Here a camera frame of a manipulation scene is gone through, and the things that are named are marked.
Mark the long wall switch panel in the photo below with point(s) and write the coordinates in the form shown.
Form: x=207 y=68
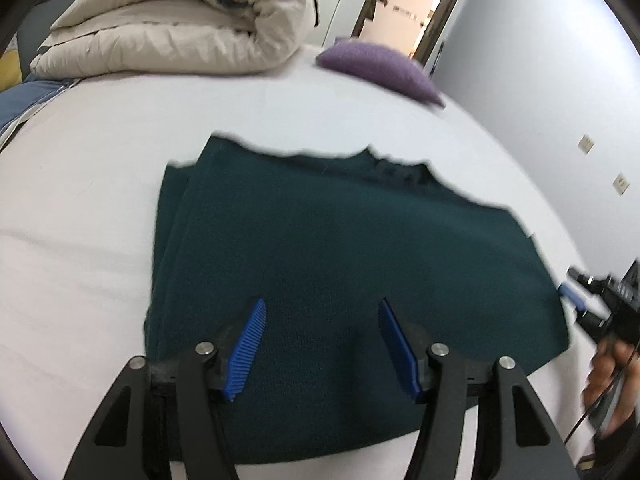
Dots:
x=406 y=11

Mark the rolled beige duvet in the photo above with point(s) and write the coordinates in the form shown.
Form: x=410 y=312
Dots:
x=175 y=35

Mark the brown door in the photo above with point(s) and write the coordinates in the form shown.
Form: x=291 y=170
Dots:
x=442 y=10

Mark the person's right forearm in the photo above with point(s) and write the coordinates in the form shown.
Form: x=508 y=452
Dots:
x=622 y=450

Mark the person's right hand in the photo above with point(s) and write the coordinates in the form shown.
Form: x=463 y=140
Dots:
x=600 y=370

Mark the dark green sweater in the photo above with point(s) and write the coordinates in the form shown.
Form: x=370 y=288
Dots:
x=325 y=240

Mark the beige wall socket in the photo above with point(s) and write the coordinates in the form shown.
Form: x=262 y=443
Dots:
x=586 y=144
x=621 y=183

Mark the white wardrobe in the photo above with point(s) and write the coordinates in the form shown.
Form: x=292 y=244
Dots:
x=340 y=0

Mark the blue pillow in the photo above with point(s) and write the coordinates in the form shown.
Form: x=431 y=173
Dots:
x=20 y=100

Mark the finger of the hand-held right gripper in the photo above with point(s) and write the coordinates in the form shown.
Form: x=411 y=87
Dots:
x=572 y=296
x=585 y=279

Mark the purple cushion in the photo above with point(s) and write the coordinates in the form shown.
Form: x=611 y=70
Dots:
x=380 y=67

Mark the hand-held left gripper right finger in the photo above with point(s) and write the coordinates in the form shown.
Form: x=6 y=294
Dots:
x=397 y=350

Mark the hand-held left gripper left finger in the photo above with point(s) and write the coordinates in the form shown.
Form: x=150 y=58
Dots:
x=247 y=350

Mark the yellow patterned cushion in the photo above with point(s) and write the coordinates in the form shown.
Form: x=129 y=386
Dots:
x=9 y=70

